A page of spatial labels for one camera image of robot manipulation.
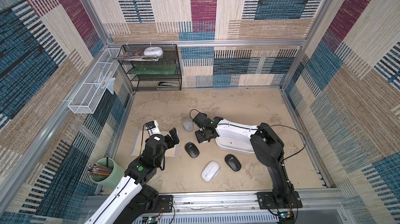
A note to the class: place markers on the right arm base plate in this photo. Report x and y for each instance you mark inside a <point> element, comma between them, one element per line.
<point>269,200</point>

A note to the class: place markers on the white wireless mouse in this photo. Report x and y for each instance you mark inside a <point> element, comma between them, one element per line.
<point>210,171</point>

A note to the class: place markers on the white round device on shelf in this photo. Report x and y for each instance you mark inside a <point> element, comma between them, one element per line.
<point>153,51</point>

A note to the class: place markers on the green pencil cup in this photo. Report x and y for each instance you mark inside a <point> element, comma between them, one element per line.
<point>112,181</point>

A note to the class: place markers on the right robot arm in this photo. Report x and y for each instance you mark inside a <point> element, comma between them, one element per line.
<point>267,147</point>

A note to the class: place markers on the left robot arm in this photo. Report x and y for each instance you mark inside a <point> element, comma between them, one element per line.
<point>133,197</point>

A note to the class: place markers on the white wire wall basket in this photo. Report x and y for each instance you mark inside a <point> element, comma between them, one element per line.
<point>99,80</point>

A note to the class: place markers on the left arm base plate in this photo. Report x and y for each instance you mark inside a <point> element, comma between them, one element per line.
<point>164,204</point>

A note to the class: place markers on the black wireless mouse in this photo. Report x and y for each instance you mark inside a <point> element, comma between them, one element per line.
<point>192,150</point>

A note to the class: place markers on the small black mouse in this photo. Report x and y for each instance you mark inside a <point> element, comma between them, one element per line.
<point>233,162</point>

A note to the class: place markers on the green board on shelf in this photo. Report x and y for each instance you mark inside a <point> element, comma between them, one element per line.
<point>147,69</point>

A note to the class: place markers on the black mesh shelf rack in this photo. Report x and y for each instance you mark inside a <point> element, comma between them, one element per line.
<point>144,83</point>

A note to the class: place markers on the grey speckled mouse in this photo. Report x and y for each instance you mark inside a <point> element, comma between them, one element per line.
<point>187,124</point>

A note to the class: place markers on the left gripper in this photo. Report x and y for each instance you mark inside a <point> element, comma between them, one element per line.
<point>174,139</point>

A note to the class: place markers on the magazine on shelf top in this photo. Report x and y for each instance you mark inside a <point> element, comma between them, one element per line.
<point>136,56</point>

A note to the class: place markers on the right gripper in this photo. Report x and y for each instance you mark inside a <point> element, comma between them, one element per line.
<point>202,130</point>

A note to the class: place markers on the bundle of coloured pencils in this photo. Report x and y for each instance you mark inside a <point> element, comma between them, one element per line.
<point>95,169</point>

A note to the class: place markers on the cream booklet with blue edge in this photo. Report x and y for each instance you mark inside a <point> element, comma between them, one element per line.
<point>139,145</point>

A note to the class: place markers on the white plastic storage box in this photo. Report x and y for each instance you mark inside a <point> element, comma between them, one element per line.
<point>240,145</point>

